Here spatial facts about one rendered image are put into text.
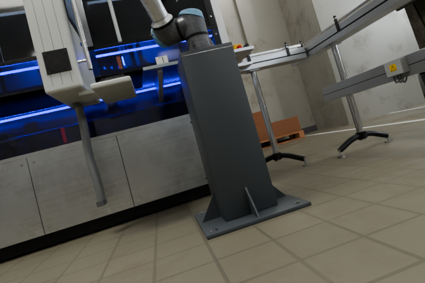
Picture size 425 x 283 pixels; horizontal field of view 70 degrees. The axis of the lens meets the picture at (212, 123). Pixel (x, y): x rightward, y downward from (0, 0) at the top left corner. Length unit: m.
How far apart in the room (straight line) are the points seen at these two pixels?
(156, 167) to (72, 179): 0.53
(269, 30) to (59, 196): 5.74
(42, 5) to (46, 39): 0.18
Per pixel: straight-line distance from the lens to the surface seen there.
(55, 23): 1.77
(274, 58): 2.62
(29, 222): 2.26
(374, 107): 6.29
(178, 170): 2.15
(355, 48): 6.36
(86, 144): 1.92
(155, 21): 1.57
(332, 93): 2.64
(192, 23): 1.54
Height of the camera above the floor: 0.37
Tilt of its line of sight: 3 degrees up
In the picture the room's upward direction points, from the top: 15 degrees counter-clockwise
